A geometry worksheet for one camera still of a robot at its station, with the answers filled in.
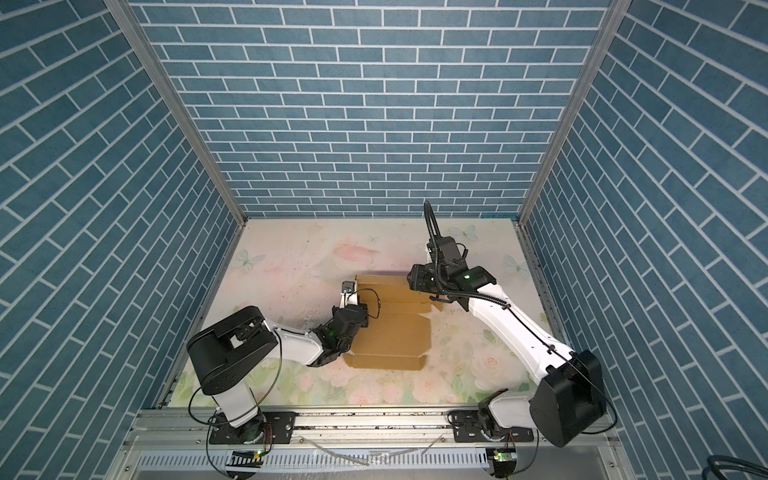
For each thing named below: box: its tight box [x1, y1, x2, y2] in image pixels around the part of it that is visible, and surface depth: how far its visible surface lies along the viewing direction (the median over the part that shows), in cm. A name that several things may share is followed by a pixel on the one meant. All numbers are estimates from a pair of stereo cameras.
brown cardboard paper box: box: [343, 274, 444, 371], surface depth 88 cm
